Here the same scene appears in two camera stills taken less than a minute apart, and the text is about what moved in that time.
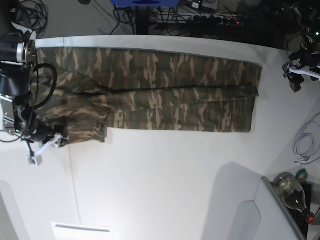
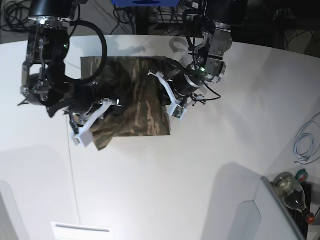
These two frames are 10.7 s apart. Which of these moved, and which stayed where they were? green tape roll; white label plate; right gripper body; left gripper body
Moved: left gripper body; right gripper body
Stayed: white label plate; green tape roll
